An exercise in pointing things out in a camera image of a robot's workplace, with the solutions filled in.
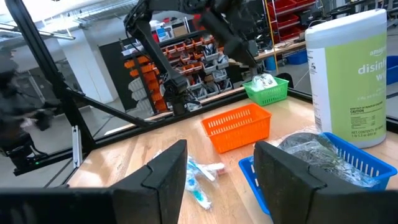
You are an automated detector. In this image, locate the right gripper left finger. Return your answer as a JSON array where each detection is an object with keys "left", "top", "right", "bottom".
[{"left": 110, "top": 139, "right": 188, "bottom": 224}]

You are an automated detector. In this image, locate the bagged blue white toothbrush kit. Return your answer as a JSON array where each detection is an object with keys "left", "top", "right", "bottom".
[{"left": 182, "top": 154, "right": 226, "bottom": 211}]

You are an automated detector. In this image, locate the black aluminium table frame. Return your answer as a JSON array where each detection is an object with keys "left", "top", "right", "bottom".
[{"left": 4, "top": 0, "right": 398, "bottom": 177}]

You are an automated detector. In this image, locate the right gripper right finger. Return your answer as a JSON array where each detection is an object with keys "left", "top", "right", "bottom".
[{"left": 252, "top": 140, "right": 398, "bottom": 224}]

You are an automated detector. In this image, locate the blue plastic basket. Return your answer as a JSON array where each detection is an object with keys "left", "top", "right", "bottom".
[{"left": 238, "top": 131, "right": 398, "bottom": 216}]

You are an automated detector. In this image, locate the bagged pads handwritten label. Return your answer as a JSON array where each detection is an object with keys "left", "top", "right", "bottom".
[{"left": 250, "top": 73, "right": 279, "bottom": 93}]

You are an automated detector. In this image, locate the wooden workbench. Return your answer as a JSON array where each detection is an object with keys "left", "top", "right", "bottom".
[{"left": 228, "top": 40, "right": 307, "bottom": 67}]

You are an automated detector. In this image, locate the shelf with parts bins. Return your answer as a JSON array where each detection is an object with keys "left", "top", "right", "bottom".
[{"left": 123, "top": 33, "right": 233, "bottom": 113}]

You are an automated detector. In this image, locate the orange plastic basket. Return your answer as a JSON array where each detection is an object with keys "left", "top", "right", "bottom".
[{"left": 200, "top": 103, "right": 272, "bottom": 154}]

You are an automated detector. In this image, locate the bagged black round sponge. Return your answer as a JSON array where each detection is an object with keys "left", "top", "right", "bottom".
[
  {"left": 295, "top": 146, "right": 379, "bottom": 189},
  {"left": 277, "top": 133, "right": 338, "bottom": 166}
]

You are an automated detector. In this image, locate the person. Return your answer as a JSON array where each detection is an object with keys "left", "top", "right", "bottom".
[{"left": 0, "top": 46, "right": 62, "bottom": 138}]

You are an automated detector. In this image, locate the white frame bracket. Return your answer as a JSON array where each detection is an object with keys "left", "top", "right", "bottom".
[{"left": 72, "top": 124, "right": 83, "bottom": 169}]

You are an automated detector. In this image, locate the rack with red bins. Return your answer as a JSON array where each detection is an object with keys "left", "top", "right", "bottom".
[{"left": 266, "top": 0, "right": 315, "bottom": 42}]

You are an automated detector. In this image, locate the black device green light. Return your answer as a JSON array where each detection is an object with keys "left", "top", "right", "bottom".
[{"left": 0, "top": 132, "right": 48, "bottom": 175}]

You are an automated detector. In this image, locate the green plastic basket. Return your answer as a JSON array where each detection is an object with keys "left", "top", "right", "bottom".
[{"left": 243, "top": 76, "right": 290, "bottom": 108}]

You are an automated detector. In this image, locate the blue storage bin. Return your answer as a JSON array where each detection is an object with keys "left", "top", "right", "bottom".
[{"left": 285, "top": 49, "right": 309, "bottom": 66}]

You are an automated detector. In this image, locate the white disinfecting wipes canister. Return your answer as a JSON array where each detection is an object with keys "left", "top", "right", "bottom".
[{"left": 304, "top": 8, "right": 388, "bottom": 149}]

